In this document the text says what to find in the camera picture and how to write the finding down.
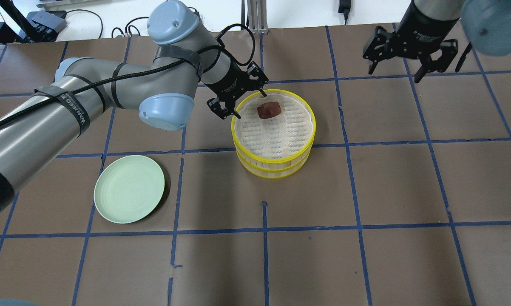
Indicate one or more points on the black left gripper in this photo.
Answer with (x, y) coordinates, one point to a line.
(231, 86)

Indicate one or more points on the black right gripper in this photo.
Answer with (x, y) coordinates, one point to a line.
(425, 35)

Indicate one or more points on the dark red bun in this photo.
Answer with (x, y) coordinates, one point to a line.
(269, 110)

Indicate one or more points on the yellow steamer layer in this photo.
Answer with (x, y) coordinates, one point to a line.
(272, 168)
(283, 139)

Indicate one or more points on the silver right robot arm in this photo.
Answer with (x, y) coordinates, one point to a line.
(486, 23)

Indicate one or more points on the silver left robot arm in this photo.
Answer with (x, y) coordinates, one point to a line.
(37, 131)

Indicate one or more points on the black power adapter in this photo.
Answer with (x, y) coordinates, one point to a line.
(344, 8)

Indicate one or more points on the light green plate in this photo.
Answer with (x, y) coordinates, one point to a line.
(129, 189)

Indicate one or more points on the black box on floor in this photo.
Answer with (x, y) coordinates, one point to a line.
(48, 23)

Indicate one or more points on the aluminium frame post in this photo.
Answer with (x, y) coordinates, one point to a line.
(257, 16)

